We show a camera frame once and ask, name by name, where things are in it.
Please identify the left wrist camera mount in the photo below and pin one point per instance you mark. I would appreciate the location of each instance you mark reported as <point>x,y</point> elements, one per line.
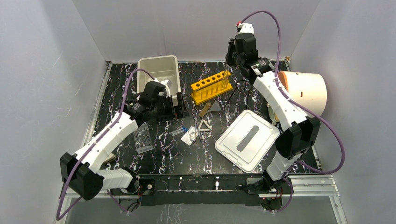
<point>166,84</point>

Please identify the clear plastic funnel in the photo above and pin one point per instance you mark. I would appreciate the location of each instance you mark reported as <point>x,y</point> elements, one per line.
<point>215,107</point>

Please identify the white plastic bin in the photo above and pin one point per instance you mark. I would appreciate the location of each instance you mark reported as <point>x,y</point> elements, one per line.
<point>163,68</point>

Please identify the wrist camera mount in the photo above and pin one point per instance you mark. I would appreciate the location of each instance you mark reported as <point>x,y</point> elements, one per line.
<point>166,84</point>
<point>244,28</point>

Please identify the blue capped test tube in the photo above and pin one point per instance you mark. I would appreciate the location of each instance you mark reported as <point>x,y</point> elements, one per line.
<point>179,131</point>

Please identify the clay pipe triangle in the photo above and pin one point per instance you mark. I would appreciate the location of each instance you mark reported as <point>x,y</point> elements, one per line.
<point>204,126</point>

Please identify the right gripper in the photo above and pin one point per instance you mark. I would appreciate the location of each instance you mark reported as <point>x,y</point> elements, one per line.
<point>230,47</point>

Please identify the white cylindrical centrifuge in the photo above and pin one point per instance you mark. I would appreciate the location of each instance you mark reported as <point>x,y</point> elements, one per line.
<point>307,89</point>

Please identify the clear glass beaker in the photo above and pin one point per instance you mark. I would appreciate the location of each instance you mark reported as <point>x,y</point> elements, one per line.
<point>230,111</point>

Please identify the long glass test tube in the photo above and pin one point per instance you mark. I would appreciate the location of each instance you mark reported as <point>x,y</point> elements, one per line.
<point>225,74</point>

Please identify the white bin lid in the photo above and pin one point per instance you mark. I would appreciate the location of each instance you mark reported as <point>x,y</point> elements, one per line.
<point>247,140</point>

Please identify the clear acrylic tube rack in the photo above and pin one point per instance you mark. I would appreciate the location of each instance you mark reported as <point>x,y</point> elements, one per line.
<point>142,139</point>

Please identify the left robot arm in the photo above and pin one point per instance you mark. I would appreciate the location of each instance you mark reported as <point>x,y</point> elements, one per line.
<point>82,171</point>

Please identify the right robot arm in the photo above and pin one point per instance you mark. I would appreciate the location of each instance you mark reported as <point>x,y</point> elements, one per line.
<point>299,129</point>

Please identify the black wire ring stand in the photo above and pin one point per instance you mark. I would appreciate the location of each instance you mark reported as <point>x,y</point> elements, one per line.
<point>242,86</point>

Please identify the white plastic packet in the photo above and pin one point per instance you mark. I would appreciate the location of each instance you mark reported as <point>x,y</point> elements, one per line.
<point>188,137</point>

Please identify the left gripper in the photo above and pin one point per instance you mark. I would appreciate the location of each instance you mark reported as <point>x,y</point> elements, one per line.
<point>172,107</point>

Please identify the bristle test tube brush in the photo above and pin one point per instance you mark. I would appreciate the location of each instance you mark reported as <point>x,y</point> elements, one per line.
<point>205,109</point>

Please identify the yellow test tube rack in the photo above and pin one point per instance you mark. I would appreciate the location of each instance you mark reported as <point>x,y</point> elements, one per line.
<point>209,88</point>

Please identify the metal crucible tongs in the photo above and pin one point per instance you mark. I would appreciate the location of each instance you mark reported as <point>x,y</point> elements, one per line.
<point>195,119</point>

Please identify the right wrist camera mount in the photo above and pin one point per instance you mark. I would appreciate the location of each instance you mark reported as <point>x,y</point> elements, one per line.
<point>244,28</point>

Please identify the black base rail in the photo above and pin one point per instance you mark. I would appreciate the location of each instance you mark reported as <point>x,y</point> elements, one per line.
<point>244,189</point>

